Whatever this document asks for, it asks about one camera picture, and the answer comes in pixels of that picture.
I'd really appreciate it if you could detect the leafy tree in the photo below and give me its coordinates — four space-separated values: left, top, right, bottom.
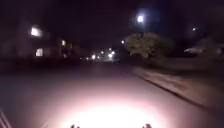
123 32 174 61

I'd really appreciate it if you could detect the grey pavement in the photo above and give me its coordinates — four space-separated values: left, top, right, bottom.
131 64 224 111

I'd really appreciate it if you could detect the building with lit windows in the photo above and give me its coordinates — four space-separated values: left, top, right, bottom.
0 19 81 63

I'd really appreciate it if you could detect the grey asphalt road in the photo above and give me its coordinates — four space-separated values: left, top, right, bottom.
0 61 224 128

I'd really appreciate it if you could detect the street lamp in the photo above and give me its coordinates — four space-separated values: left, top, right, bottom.
135 13 146 34

